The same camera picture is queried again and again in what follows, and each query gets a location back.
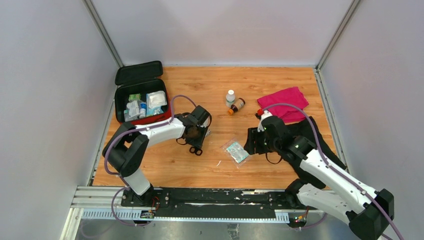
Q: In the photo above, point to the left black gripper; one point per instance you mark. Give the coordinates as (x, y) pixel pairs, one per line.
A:
(199, 142)

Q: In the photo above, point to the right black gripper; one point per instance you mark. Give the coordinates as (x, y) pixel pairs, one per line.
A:
(253, 135)

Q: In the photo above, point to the black handled scissors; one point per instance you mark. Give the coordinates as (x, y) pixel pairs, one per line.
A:
(197, 142)

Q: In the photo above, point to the blue plaster pack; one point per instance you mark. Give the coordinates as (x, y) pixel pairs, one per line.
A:
(154, 111)

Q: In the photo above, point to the white gauze pack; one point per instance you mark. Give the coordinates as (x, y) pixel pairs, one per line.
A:
(156, 99)

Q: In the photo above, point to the white blue small bottle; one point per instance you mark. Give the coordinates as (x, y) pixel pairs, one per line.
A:
(142, 110)

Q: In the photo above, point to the alcohol wipes plastic bag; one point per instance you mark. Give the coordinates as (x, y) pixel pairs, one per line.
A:
(133, 108)

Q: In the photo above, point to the green small packet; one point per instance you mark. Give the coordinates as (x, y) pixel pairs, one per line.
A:
(134, 97)

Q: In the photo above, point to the teal topped blister bag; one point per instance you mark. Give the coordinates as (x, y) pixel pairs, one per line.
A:
(127, 117)

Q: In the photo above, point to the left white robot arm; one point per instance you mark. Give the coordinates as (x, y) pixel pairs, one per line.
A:
(125, 151)

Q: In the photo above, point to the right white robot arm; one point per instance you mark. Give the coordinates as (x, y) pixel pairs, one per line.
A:
(322, 183)

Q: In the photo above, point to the red black medicine case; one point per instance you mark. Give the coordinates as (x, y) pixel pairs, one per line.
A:
(140, 79)

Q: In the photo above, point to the teal bandage plastic bag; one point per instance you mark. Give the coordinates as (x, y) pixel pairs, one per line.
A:
(236, 152)

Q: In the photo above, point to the brown syrup bottle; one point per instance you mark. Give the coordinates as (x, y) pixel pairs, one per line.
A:
(238, 104)

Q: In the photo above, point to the white pill bottle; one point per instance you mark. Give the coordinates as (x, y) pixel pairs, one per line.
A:
(230, 98)

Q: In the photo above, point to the pink cloth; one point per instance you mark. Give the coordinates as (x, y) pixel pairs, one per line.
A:
(292, 96)

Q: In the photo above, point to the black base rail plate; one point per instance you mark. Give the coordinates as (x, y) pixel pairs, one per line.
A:
(214, 203)

